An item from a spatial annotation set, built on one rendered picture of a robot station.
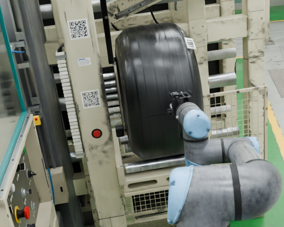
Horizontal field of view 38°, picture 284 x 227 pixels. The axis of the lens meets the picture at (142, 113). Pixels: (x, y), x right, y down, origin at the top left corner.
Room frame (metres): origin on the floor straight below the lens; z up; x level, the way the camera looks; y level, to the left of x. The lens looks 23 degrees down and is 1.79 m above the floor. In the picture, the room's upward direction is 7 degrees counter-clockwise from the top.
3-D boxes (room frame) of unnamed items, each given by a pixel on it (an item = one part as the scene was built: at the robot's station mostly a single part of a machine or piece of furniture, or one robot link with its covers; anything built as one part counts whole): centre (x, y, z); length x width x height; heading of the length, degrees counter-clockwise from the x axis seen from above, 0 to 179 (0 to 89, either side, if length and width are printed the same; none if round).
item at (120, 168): (1.68, 0.13, 0.90); 0.40 x 0.03 x 0.10; 4
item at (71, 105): (1.61, 0.29, 1.19); 0.05 x 0.04 x 0.48; 4
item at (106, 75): (2.05, 0.20, 1.05); 0.20 x 0.15 x 0.30; 94
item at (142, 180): (1.55, -0.06, 0.84); 0.36 x 0.09 x 0.06; 94
